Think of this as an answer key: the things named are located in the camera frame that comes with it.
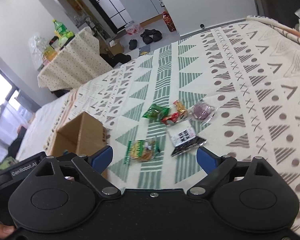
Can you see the grey kitchen cabinet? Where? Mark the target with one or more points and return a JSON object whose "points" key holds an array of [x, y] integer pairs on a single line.
{"points": [[140, 2]]}

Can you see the cardboard box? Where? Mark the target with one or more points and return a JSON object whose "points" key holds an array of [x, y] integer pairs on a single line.
{"points": [[87, 135]]}

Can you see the red drink bottle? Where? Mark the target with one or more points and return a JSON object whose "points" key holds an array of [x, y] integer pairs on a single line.
{"points": [[169, 21]]}

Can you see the round table with dotted cloth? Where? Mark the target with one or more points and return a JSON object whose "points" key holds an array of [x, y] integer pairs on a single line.
{"points": [[75, 62]]}

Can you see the green soda bottle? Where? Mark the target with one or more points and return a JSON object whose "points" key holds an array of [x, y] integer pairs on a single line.
{"points": [[60, 28]]}

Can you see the pink plastic bag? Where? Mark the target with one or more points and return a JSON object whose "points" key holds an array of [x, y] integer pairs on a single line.
{"points": [[133, 29]]}

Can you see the bright window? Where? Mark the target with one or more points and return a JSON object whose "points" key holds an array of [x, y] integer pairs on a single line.
{"points": [[0, 120]]}

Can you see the black slipper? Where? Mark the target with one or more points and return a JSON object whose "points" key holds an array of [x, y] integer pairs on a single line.
{"points": [[157, 35], [133, 45], [146, 32], [148, 39]]}

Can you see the black bag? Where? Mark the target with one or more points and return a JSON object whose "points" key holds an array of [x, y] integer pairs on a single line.
{"points": [[117, 58]]}

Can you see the person's left hand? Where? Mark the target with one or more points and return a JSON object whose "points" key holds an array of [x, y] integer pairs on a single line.
{"points": [[0, 230]]}

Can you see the dark green candy packet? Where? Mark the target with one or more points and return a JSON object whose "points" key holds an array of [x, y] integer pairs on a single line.
{"points": [[155, 111]]}

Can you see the green-edged pastry packet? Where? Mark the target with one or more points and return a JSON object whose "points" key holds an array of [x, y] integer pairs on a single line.
{"points": [[142, 151]]}

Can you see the white bed sheet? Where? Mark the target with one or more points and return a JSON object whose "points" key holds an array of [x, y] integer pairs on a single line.
{"points": [[40, 120]]}

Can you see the purple pastry packet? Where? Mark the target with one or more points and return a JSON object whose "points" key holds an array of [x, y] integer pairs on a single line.
{"points": [[202, 110]]}

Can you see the cooking oil bottle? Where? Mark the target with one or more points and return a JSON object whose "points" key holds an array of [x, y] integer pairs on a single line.
{"points": [[50, 52]]}

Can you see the patterned woven blanket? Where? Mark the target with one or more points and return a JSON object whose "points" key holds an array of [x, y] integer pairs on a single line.
{"points": [[240, 67]]}

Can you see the black and white snack packet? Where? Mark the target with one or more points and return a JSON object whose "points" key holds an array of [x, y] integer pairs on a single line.
{"points": [[183, 135]]}

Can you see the black grid glass door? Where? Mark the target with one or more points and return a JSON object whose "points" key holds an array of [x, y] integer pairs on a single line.
{"points": [[107, 2]]}

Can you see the floral green bedding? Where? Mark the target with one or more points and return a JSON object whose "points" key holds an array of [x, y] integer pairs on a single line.
{"points": [[0, 167]]}

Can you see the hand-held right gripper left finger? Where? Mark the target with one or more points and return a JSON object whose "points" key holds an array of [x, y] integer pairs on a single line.
{"points": [[103, 155]]}

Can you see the red snack packet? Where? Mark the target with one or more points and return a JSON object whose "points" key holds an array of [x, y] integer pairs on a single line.
{"points": [[171, 118]]}

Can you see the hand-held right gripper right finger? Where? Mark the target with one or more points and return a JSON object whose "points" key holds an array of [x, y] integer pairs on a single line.
{"points": [[207, 158]]}

